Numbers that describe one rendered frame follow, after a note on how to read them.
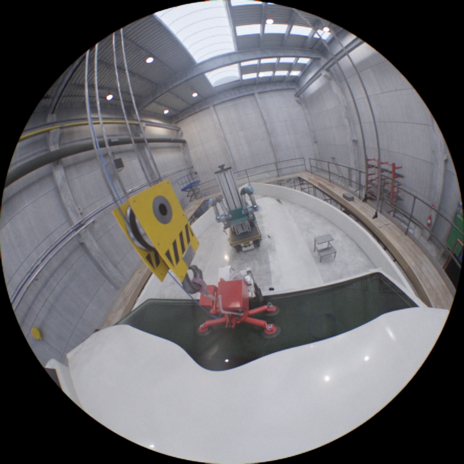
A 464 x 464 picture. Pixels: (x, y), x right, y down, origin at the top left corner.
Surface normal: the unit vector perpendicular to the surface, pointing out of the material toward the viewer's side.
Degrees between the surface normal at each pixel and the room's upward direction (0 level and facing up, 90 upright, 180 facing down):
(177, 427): 20
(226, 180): 90
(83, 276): 90
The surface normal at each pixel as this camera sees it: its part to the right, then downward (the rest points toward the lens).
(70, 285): 0.94, -0.21
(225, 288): -0.33, -0.59
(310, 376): -0.22, -0.96
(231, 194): 0.02, 0.50
